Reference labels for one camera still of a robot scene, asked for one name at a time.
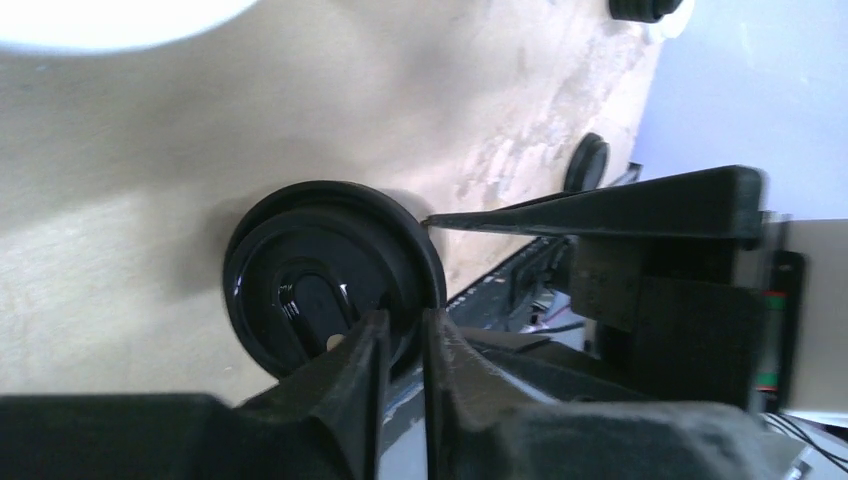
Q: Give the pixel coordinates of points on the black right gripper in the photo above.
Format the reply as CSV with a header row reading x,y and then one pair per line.
x,y
680,319

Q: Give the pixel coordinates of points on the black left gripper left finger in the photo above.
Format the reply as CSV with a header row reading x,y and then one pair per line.
x,y
322,422

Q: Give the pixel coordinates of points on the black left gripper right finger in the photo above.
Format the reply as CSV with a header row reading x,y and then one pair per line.
x,y
479,425

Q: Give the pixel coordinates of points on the green paper coffee cup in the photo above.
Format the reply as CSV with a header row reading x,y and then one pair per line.
x,y
72,27

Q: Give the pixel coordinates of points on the white cup lid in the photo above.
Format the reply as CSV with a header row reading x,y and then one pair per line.
x,y
673,24

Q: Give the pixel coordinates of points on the black lid stack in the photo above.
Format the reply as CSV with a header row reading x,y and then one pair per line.
x,y
643,11

